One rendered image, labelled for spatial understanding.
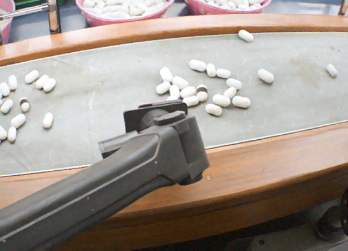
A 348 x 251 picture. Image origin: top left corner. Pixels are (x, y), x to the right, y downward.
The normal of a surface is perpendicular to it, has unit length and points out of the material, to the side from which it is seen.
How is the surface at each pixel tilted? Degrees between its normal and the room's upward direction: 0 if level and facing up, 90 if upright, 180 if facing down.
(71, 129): 0
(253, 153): 0
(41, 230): 51
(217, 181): 0
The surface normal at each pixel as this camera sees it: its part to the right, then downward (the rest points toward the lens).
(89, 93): 0.07, -0.61
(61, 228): 0.79, -0.18
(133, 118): 0.24, 0.22
